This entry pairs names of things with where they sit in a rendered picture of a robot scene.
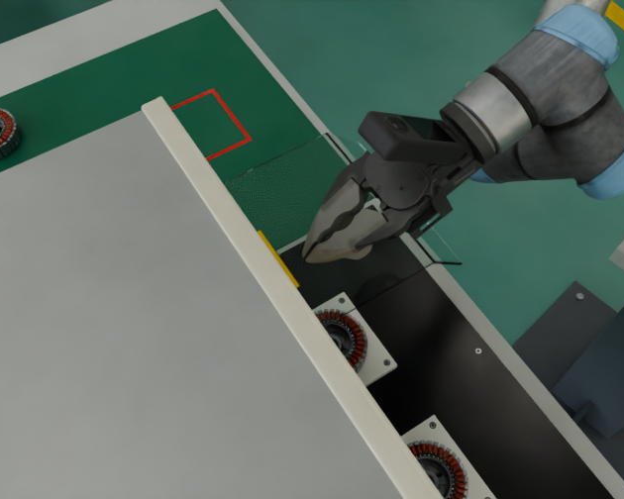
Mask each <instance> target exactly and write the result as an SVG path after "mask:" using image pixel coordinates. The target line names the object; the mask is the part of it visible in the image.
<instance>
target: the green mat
mask: <svg viewBox="0 0 624 499"><path fill-rule="evenodd" d="M213 88H214V90H215V91H216V92H217V93H218V95H219V96H220V97H221V99H222V100H223V101H224V103H225V104H226V105H227V107H228V108H229V109H230V111H231V112H232V113H233V115H234V116H235V117H236V118H237V120H238V121H239V122H240V124H241V125H242V126H243V128H244V129H245V130H246V132H247V133H248V134H249V136H250V137H251V138H252V140H251V141H249V142H247V143H245V144H243V145H241V146H239V147H236V148H234V149H232V150H229V151H227V152H225V153H223V154H221V155H219V156H217V157H214V158H212V159H210V160H208V163H209V164H210V165H211V167H212V168H213V170H214V171H215V173H216V174H217V175H218V177H219V178H220V180H221V181H222V183H225V182H227V181H229V180H231V179H233V178H235V177H237V176H239V175H241V174H243V173H245V172H247V171H249V170H251V169H253V168H255V167H257V166H259V165H261V164H263V163H265V162H267V161H269V160H271V159H273V158H276V157H278V156H280V155H282V154H284V153H286V152H288V151H290V150H293V149H295V148H297V147H299V146H301V145H303V144H305V143H307V142H309V141H311V140H313V139H315V138H317V137H319V136H321V134H320V133H319V131H318V130H317V129H316V128H315V127H314V125H313V124H312V123H311V122H310V120H309V119H308V118H307V117H306V116H305V114H304V113H303V112H302V111H301V110H300V108H299V107H298V106H297V105H296V104H295V102H294V101H293V100H292V99H291V98H290V96H289V95H288V94H287V93H286V92H285V90H284V89H283V88H282V87H281V86H280V84H279V83H278V82H277V81H276V80H275V78H274V77H273V76H272V75H271V73H270V72H269V71H268V70H267V69H266V67H265V66H264V65H263V64H262V63H261V61H260V60H259V59H258V58H257V56H256V55H255V54H254V53H253V52H252V50H251V49H250V48H249V47H248V46H247V44H246V43H245V42H244V41H243V40H242V38H241V37H240V36H239V35H238V34H237V32H236V31H235V30H234V29H233V27H232V26H231V25H230V24H229V23H228V21H227V20H226V19H225V18H224V17H223V15H222V14H221V13H220V12H219V11H218V9H217V8H216V9H214V10H211V11H209V12H206V13H204V14H201V15H199V16H197V17H194V18H192V19H189V20H187V21H184V22H182V23H179V24H177V25H175V26H172V27H170V28H167V29H165V30H162V31H160V32H157V33H155V34H153V35H150V36H148V37H145V38H143V39H140V40H138V41H136V42H133V43H131V44H128V45H126V46H123V47H121V48H118V49H116V50H112V51H110V52H107V53H105V54H102V55H100V56H97V57H95V58H93V59H90V60H88V61H85V62H83V63H81V64H79V65H77V66H74V67H72V68H69V69H67V70H64V71H62V72H59V73H57V74H55V75H52V76H50V77H47V78H45V79H42V80H40V81H37V82H35V83H33V84H30V85H28V86H25V87H23V88H20V89H18V90H16V91H13V92H11V93H8V94H6V95H3V96H1V97H0V108H1V109H4V110H6V111H8V112H10V114H12V115H13V116H14V118H15V120H16V122H17V124H18V125H19V127H20V129H21V139H20V142H19V143H18V145H17V146H16V147H15V149H14V150H12V152H11V153H8V155H6V156H5V155H3V156H4V157H3V158H0V172H2V171H4V170H6V169H9V168H11V167H13V166H16V165H18V164H20V163H22V162H25V161H27V160H29V159H31V158H34V157H36V156H38V155H40V154H43V153H45V152H47V151H50V150H53V149H55V148H58V147H60V146H62V145H64V144H67V143H69V142H71V141H73V140H76V139H78V138H80V137H83V136H85V135H87V134H89V133H92V132H94V131H96V130H98V129H101V128H103V127H105V126H108V125H110V124H112V123H114V122H117V121H119V120H121V119H123V118H126V117H128V116H130V115H132V114H135V113H137V112H139V111H142V106H143V105H144V104H146V103H149V102H151V101H153V100H156V99H157V98H158V97H162V98H163V99H164V101H165V102H166V104H167V105H168V107H169V108H170V107H172V106H174V105H177V104H179V103H181V102H183V101H186V100H188V99H190V98H192V97H195V96H197V95H199V94H201V93H204V92H206V91H208V90H210V89H213ZM171 111H172V112H173V114H174V115H175V117H176V118H177V119H178V121H179V122H180V124H181V125H182V127H183V128H184V129H185V131H186V132H187V134H188V135H189V137H190V138H191V139H192V141H194V143H195V144H196V146H197V147H198V148H199V150H200V151H201V153H202V154H203V155H204V157H205V158H206V157H208V156H211V155H213V154H215V153H217V152H219V151H221V150H224V149H226V148H228V147H231V146H233V145H235V144H237V143H239V142H241V141H243V140H245V139H246V137H245V136H244V134H243V133H242V132H241V130H240V129H239V128H238V126H237V125H236V124H235V122H234V121H233V120H232V118H231V117H230V116H229V114H228V113H227V112H226V110H225V109H224V108H223V106H222V105H221V104H220V102H219V101H218V100H217V98H216V97H215V96H214V94H213V93H212V92H211V93H209V94H207V95H205V96H202V97H200V98H198V99H196V100H193V101H191V102H189V103H187V104H184V105H182V106H180V107H178V108H175V109H173V110H171Z"/></svg>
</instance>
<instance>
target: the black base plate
mask: <svg viewBox="0 0 624 499"><path fill-rule="evenodd" d="M357 310H358V312H359V313H360V314H361V316H362V317H363V318H364V320H365V322H366V323H367V324H368V326H369V327H370V328H371V330H372V331H373V332H374V334H375V335H376V336H377V338H378V339H379V340H380V342H381V343H382V345H383V346H384V347H385V349H386V350H387V351H388V353H389V354H390V355H391V357H392V358H393V359H394V361H395V362H396V363H397V367H396V368H395V369H393V370H392V371H390V372H388V373H387V374H385V375H384V376H382V377H380V378H379V379H377V380H376V381H375V382H373V383H372V384H370V385H369V386H367V387H366V389H367V390H368V392H369V393H370V394H371V396H372V397H373V399H374V400H375V402H376V403H377V404H378V406H379V407H380V409H381V410H382V411H383V413H384V414H385V416H386V417H387V419H388V420H389V421H390V423H391V424H392V426H393V427H394V429H395V430H396V431H397V433H398V434H399V436H400V437H401V436H403V435H404V434H406V433H407V432H409V431H410V430H412V429H413V428H415V427H416V426H418V425H420V424H421V423H423V422H424V421H426V420H427V419H429V418H430V417H432V416H433V415H435V416H436V418H437V419H438V420H439V422H440V423H441V424H442V426H443V427H444V428H445V430H446V431H447V433H448V434H449V435H450V437H451V438H452V439H453V441H454V442H455V443H456V445H457V446H458V447H459V449H460V450H461V451H462V453H463V454H464V456H465V457H466V458H467V460H468V461H469V463H470V464H471V465H472V467H473V468H474V469H475V471H476V472H477V473H478V475H479V476H480V478H481V479H482V480H483V482H484V483H485V484H486V486H487V487H488V488H489V490H490V491H491V492H492V494H493V495H494V496H495V498H496V499H614V498H613V496H612V495H611V494H610V493H609V491H608V490H607V489H606V488H605V487H604V485H603V484H602V483H601V482H600V481H599V479H598V478H597V477H596V476H595V474H594V473H593V472H592V471H591V470H590V468H589V467H588V466H587V465H586V464H585V462H584V461H583V460H582V459H581V457H580V456H579V455H578V454H577V453H576V451H575V450H574V449H573V448H572V446H571V445H570V444H569V443H568V441H567V440H566V439H565V438H564V437H563V435H562V434H561V433H560V432H559V431H558V429H557V428H556V427H555V426H554V424H553V423H552V422H551V421H550V420H549V418H548V417H547V416H546V415H545V414H544V412H543V411H542V410H541V409H540V407H539V406H538V405H537V404H536V403H535V401H534V400H533V399H532V398H531V397H530V395H529V394H528V393H527V392H526V390H525V389H524V388H523V387H522V386H521V384H520V383H519V382H518V381H517V380H516V378H515V377H514V376H513V375H512V373H511V372H510V371H509V370H508V369H507V367H506V366H505V365H504V364H503V363H502V361H501V360H500V359H499V358H498V356H497V355H496V354H495V353H494V352H493V350H492V349H491V348H490V347H489V346H488V344H487V343H486V342H485V341H484V339H483V338H482V337H481V336H480V335H479V333H478V332H477V331H476V330H475V329H474V327H473V326H472V325H471V324H470V322H469V321H468V320H467V319H466V317H465V316H464V315H463V314H462V313H461V311H460V310H459V309H458V308H457V306H456V305H455V304H454V303H453V302H452V300H451V299H450V298H449V297H448V296H447V294H446V293H445V292H444V291H443V289H442V288H441V287H440V286H439V285H438V283H437V282H436V281H435V280H434V279H433V277H432V276H431V275H430V274H429V272H428V271H427V270H426V269H423V270H421V271H420V272H418V273H416V274H414V275H413V276H411V277H409V278H408V279H406V280H404V281H402V282H401V283H399V284H397V285H396V286H394V287H392V288H390V289H389V290H387V291H385V292H384V293H382V294H380V295H378V296H377V297H375V298H373V299H372V300H370V301H368V302H366V303H365V304H363V305H361V306H360V307H359V308H357Z"/></svg>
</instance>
